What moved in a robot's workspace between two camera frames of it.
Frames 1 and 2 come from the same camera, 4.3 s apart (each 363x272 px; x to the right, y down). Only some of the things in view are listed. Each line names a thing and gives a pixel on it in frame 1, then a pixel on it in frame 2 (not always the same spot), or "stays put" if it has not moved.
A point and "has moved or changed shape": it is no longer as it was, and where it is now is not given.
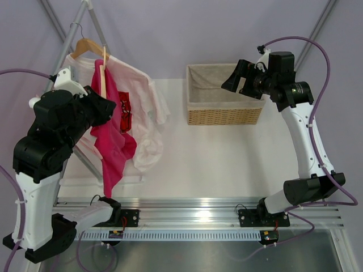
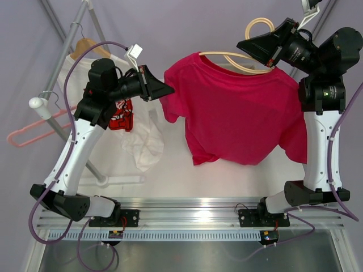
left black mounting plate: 125,218 stays put
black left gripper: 104,108 -> 151,87
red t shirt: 112,143 -> 234,116
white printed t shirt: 147,109 stays put
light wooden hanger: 102,76 has moved or changed shape
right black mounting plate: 260,217 stays put
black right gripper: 244,69 -> 270,48
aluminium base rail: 204,212 stays put
